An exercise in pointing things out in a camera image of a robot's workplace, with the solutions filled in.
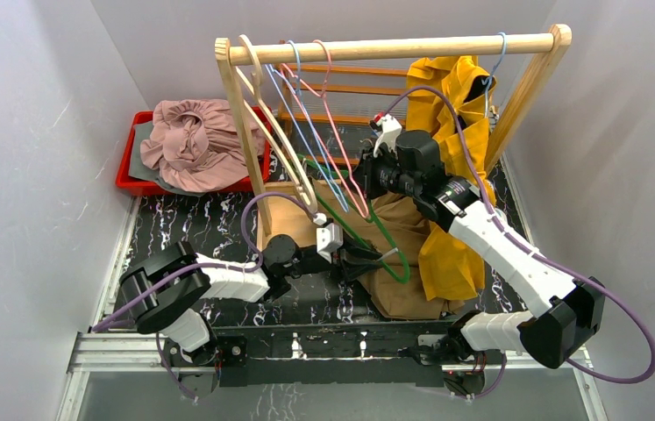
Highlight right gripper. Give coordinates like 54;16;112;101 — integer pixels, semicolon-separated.
341;144;420;201

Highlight brown skirt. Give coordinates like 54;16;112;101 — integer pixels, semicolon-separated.
297;178;467;321

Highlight green hanger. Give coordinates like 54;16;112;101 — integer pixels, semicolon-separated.
297;153;410;284

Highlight beige wooden hanger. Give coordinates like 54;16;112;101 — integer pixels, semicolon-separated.
231;34;318;213

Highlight pink hanger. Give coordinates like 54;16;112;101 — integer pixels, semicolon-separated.
276;40;370;220

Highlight blue wire hanger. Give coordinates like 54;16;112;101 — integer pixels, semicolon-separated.
263;39;352;213

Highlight pink skirt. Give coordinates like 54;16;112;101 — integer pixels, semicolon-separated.
139;99;248;194

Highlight grey pleated skirt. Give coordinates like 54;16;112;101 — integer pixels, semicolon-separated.
122;121;185;196

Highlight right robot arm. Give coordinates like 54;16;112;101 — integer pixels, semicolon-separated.
352;130;605;368

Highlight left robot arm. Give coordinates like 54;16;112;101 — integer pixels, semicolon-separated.
119;234;382;366

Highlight yellow skirt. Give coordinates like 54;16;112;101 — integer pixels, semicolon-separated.
405;55;489;301

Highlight light blue hanger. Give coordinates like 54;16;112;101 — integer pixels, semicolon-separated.
482;32;508;123

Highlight orange wooden shelf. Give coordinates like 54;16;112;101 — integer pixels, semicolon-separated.
270;59;412;166

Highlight wooden clothes rack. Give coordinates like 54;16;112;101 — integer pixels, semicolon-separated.
214;23;573;252

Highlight red plastic bin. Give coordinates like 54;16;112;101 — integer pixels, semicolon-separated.
115;106;274;196

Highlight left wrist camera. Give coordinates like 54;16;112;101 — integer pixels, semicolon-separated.
312;212;344;263

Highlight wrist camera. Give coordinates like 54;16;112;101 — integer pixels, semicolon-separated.
312;212;344;263
369;112;402;158

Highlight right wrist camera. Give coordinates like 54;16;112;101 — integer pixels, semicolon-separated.
369;112;402;158

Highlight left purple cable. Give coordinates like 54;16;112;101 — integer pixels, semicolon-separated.
89;191;319;402

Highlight purple cable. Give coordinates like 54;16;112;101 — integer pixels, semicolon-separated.
89;191;319;402
381;85;655;386

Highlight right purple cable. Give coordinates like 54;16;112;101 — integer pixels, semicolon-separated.
381;85;655;386

